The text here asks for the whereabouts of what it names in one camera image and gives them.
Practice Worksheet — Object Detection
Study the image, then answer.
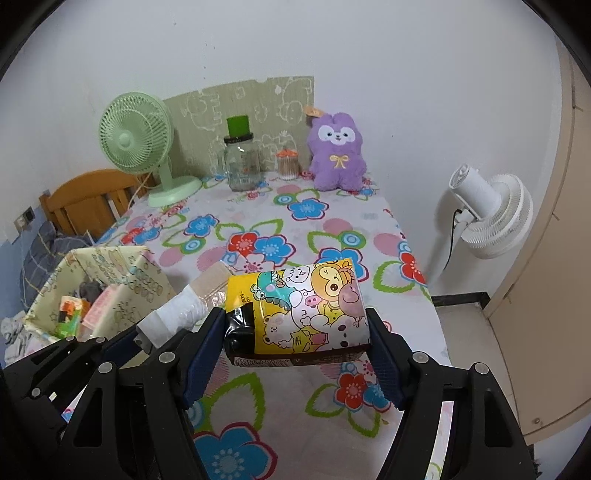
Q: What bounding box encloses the white standing fan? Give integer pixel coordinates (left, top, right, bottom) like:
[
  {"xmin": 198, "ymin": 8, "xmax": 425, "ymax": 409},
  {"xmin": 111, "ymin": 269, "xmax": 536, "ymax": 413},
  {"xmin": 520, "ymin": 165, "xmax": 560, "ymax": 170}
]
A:
[{"xmin": 436, "ymin": 166, "xmax": 534, "ymax": 287}]

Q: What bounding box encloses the cotton swab jar orange lid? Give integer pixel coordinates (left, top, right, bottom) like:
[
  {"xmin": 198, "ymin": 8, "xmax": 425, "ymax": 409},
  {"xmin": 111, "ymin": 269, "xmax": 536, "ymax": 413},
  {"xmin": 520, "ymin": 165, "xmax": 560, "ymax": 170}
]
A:
[{"xmin": 276, "ymin": 148, "xmax": 298, "ymax": 181}]

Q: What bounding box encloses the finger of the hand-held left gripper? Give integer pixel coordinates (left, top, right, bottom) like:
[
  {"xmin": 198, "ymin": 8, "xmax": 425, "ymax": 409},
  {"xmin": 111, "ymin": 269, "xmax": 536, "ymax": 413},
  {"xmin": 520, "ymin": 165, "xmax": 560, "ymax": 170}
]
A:
[
  {"xmin": 18, "ymin": 360, "xmax": 100, "ymax": 416},
  {"xmin": 4, "ymin": 327, "xmax": 141, "ymax": 384}
]

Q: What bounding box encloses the wall socket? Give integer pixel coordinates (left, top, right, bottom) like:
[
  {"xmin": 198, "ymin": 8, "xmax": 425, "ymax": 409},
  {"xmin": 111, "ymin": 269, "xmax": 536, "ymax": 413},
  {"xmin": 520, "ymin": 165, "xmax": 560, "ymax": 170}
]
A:
[{"xmin": 14, "ymin": 206, "xmax": 37, "ymax": 232}]

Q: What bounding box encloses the green patterned board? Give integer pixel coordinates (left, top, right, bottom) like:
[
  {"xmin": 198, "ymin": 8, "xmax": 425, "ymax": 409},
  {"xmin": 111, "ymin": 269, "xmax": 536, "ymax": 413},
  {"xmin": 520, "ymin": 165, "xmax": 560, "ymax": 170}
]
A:
[{"xmin": 164, "ymin": 75, "xmax": 317, "ymax": 178}]

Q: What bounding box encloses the yellow cartoon paper box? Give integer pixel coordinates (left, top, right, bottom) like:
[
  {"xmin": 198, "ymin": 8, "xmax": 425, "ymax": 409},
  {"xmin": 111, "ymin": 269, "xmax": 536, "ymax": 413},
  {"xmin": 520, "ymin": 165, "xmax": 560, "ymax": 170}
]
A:
[{"xmin": 23, "ymin": 244, "xmax": 178, "ymax": 344}]

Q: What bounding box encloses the pink packet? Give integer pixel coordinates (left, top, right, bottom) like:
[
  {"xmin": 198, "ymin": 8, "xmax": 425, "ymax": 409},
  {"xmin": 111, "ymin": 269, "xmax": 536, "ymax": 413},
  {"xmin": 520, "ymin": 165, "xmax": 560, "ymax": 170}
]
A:
[{"xmin": 83, "ymin": 284, "xmax": 123, "ymax": 335}]

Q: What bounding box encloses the crumpled white cloth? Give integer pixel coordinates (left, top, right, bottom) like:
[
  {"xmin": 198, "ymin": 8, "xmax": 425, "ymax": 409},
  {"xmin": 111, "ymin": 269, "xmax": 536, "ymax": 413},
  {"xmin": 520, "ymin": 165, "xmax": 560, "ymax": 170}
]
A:
[{"xmin": 0, "ymin": 311, "xmax": 38, "ymax": 365}]

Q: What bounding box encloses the floral tablecloth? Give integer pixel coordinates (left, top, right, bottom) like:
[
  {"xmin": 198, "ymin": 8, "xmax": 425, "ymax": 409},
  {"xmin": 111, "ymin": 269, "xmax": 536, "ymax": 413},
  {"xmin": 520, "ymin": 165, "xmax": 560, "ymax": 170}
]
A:
[{"xmin": 60, "ymin": 173, "xmax": 455, "ymax": 480}]

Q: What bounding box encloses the purple plush bunny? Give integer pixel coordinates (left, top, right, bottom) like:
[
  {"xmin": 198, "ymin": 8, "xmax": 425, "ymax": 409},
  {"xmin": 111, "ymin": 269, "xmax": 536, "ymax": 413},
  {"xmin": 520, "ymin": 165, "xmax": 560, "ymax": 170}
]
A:
[{"xmin": 302, "ymin": 106, "xmax": 369, "ymax": 191}]

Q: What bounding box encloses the wooden headboard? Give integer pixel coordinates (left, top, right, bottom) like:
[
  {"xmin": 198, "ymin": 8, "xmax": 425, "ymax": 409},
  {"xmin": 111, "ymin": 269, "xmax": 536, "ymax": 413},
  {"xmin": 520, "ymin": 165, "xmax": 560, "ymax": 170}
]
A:
[{"xmin": 39, "ymin": 168, "xmax": 160, "ymax": 238}]

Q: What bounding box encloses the beige wardrobe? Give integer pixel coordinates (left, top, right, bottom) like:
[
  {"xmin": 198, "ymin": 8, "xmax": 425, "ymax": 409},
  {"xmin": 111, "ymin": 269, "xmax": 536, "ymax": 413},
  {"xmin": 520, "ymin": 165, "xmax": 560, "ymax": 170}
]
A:
[{"xmin": 485, "ymin": 41, "xmax": 591, "ymax": 444}]

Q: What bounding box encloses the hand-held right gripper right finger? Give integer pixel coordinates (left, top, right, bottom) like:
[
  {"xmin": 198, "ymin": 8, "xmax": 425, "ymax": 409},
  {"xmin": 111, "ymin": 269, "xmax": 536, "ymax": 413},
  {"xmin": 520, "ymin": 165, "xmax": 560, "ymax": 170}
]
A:
[{"xmin": 365, "ymin": 308, "xmax": 539, "ymax": 480}]

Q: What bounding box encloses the beige packet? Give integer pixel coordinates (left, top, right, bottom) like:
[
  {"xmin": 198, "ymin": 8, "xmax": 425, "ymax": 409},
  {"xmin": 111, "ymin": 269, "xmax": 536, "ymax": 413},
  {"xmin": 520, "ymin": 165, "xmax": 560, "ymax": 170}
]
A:
[{"xmin": 189, "ymin": 261, "xmax": 238, "ymax": 310}]

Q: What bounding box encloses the grey plaid pillow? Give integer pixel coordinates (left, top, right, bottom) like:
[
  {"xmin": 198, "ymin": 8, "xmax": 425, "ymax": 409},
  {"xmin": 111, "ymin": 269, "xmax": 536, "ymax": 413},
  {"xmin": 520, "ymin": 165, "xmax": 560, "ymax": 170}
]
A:
[{"xmin": 21, "ymin": 219, "xmax": 93, "ymax": 278}]

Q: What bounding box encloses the grey drawstring pouch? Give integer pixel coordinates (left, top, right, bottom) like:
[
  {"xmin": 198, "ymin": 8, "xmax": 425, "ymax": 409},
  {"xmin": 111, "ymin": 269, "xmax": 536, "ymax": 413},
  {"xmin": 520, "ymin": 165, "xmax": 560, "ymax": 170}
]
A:
[{"xmin": 78, "ymin": 279, "xmax": 105, "ymax": 301}]

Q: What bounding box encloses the green desk fan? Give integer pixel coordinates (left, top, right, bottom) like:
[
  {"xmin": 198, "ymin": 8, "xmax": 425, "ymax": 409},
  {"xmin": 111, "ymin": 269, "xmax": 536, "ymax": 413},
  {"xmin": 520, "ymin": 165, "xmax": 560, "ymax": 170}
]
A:
[{"xmin": 99, "ymin": 92, "xmax": 203, "ymax": 208}]

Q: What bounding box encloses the green tissue packet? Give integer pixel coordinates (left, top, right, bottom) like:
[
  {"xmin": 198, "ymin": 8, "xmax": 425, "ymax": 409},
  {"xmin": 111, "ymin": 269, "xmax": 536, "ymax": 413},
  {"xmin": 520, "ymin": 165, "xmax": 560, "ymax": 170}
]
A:
[{"xmin": 58, "ymin": 295, "xmax": 92, "ymax": 340}]

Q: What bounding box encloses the yellow snack packet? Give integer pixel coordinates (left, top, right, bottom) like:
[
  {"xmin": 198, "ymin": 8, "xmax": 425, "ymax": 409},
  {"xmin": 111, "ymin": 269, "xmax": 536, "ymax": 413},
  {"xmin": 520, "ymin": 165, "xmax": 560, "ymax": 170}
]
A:
[{"xmin": 222, "ymin": 258, "xmax": 372, "ymax": 367}]

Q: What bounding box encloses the glass jar with green lid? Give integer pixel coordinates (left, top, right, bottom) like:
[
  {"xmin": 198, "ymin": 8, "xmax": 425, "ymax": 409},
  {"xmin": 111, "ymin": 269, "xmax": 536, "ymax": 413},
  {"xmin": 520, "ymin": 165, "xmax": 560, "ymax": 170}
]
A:
[{"xmin": 217, "ymin": 115, "xmax": 262, "ymax": 191}]

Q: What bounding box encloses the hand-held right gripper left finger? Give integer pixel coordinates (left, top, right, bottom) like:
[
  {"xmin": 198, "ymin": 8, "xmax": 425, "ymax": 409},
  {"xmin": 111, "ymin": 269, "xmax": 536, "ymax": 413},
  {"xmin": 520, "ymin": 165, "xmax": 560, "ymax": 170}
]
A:
[{"xmin": 59, "ymin": 307, "xmax": 228, "ymax": 480}]

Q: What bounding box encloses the white plastic packet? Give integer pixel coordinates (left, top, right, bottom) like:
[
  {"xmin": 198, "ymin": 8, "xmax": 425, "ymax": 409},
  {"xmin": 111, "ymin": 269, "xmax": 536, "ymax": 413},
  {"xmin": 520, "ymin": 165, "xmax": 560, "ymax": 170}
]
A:
[{"xmin": 136, "ymin": 284, "xmax": 208, "ymax": 352}]

